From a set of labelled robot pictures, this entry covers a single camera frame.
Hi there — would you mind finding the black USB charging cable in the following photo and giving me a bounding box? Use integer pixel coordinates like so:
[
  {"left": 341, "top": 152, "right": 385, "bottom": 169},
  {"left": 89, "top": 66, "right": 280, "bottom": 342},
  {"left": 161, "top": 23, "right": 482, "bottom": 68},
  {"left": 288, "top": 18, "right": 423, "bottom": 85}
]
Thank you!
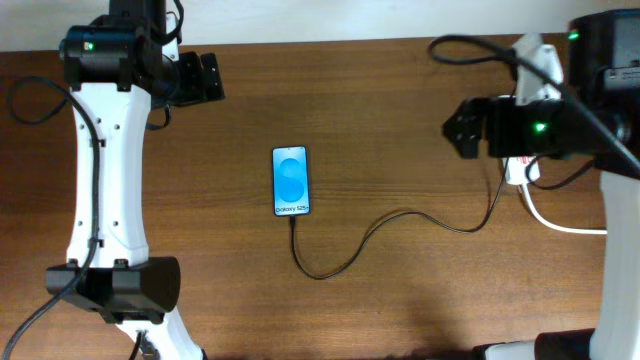
[{"left": 287, "top": 157, "right": 510, "bottom": 281}]

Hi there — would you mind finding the blue Galaxy smartphone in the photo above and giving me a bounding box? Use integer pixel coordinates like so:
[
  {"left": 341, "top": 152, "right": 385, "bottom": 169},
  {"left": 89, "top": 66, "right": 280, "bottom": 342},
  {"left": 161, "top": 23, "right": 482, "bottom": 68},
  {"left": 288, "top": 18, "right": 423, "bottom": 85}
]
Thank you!
[{"left": 272, "top": 146, "right": 311, "bottom": 217}]

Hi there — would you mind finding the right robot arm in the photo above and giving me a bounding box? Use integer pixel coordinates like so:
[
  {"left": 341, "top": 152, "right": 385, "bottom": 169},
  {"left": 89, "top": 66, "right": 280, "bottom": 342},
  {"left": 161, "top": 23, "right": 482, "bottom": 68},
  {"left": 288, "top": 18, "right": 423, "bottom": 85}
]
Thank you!
[{"left": 443, "top": 9, "right": 639, "bottom": 359}]

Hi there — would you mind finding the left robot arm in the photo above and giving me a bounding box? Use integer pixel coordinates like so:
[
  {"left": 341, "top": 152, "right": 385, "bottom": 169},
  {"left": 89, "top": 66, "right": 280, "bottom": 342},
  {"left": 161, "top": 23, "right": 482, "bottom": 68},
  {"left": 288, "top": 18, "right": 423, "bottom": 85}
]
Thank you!
[{"left": 46, "top": 1, "right": 224, "bottom": 359}]

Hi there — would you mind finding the white power strip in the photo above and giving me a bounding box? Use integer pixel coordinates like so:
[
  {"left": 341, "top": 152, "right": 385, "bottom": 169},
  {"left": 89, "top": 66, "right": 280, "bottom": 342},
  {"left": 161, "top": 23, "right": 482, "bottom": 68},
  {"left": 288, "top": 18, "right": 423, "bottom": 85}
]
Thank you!
[{"left": 502, "top": 157, "right": 540, "bottom": 186}]

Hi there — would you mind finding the white power strip cord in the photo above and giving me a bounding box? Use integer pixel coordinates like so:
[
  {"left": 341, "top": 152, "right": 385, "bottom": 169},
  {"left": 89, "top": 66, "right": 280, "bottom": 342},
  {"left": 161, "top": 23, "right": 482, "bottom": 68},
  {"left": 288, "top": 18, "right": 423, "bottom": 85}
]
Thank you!
[{"left": 517, "top": 182, "right": 608, "bottom": 236}]

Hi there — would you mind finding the left black camera cable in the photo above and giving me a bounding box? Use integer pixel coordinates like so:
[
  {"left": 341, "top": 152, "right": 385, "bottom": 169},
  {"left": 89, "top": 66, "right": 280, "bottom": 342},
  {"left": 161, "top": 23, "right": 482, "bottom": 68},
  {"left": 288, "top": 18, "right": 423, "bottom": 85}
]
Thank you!
[{"left": 0, "top": 0, "right": 185, "bottom": 360}]

